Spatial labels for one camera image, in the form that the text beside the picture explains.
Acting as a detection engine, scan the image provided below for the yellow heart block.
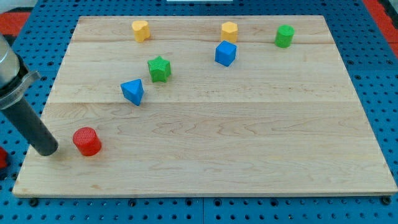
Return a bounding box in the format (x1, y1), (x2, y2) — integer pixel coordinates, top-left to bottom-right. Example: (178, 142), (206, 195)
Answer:
(132, 20), (150, 42)

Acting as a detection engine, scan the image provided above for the red cylinder block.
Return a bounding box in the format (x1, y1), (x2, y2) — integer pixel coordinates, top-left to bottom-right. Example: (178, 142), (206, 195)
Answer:
(72, 127), (102, 156)

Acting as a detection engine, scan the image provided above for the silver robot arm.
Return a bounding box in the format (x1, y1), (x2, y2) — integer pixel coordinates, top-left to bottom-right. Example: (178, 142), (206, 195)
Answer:
(1, 36), (58, 156)

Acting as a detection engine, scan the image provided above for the blue cube block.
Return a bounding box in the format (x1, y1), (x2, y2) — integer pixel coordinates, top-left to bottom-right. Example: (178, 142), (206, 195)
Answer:
(215, 40), (237, 67)

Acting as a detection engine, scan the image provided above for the red block at left edge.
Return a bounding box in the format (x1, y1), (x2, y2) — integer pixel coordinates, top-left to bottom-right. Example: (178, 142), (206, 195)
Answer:
(0, 147), (8, 169)

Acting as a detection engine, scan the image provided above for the green cylinder block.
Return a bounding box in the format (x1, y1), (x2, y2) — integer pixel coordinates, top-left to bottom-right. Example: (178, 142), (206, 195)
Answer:
(274, 24), (295, 48)

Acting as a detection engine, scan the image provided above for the yellow hexagon block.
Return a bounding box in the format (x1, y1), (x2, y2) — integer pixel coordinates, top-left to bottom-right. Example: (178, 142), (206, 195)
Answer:
(220, 22), (238, 43)

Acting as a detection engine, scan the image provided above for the blue triangle block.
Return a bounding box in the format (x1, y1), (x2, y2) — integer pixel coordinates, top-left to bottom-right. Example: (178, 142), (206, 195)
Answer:
(121, 79), (144, 106)

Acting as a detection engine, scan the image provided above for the green star block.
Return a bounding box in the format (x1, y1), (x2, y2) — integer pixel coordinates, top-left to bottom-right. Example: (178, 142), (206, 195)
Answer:
(147, 56), (171, 83)

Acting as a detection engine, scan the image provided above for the wooden board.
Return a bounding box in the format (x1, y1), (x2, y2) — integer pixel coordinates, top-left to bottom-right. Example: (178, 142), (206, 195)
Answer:
(13, 16), (397, 198)

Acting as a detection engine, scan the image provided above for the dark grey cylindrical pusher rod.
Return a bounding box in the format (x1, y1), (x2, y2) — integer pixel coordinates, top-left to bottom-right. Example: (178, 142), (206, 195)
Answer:
(2, 98), (58, 156)

